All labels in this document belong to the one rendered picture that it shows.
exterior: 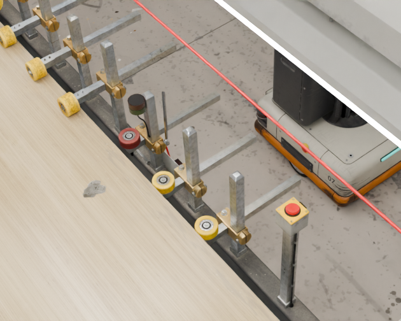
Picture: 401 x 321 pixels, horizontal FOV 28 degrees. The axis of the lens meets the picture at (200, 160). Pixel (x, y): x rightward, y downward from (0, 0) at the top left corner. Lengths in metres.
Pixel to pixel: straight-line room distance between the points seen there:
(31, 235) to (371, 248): 1.67
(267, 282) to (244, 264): 0.11
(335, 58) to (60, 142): 2.02
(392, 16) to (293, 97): 2.71
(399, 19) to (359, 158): 2.72
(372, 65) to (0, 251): 1.90
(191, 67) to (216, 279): 2.13
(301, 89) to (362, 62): 2.56
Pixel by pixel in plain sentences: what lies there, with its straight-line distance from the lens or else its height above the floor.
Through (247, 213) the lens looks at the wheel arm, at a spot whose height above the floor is 0.84.
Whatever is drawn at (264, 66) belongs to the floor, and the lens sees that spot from 4.49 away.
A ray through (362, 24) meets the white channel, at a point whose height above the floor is 2.44.
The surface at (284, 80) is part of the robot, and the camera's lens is 3.69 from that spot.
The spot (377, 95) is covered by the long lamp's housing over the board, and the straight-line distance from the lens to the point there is 1.05.
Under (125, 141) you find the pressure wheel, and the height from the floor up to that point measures 0.91.
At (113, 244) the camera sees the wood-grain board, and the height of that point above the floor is 0.90.
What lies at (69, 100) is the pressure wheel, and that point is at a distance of 3.03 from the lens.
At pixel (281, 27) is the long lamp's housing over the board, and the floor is 2.36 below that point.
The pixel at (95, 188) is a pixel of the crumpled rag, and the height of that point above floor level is 0.91.
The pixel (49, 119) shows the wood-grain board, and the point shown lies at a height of 0.90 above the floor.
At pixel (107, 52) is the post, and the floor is 1.14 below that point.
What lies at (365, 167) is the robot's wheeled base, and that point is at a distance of 3.70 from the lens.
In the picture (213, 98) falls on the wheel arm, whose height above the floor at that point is 0.86.
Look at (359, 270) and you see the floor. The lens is 3.68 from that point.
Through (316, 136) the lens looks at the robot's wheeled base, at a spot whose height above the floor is 0.28.
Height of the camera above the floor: 3.10
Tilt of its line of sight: 50 degrees down
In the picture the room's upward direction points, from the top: 4 degrees counter-clockwise
